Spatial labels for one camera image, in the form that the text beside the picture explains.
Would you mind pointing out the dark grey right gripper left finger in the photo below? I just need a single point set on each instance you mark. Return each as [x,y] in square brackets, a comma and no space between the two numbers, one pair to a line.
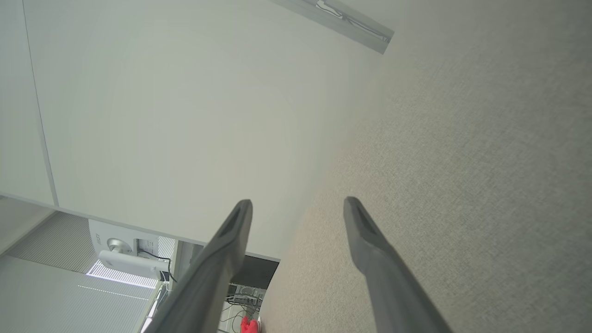
[203,286]

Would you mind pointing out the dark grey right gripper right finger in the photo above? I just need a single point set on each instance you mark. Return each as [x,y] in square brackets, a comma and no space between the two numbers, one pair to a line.
[393,296]

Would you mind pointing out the white computer monitor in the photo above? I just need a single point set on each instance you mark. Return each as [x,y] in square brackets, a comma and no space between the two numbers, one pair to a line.
[120,263]

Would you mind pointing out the light grey partition post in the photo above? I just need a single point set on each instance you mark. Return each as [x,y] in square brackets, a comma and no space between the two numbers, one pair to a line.
[185,259]

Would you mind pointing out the white power strip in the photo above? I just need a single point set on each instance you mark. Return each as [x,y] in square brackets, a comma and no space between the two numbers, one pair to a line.
[245,296]

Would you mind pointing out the red white crumpled garment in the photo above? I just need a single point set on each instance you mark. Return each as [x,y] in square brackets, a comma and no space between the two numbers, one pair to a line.
[249,326]

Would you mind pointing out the grey metal partition post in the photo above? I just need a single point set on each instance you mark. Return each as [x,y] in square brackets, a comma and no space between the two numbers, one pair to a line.
[351,25]

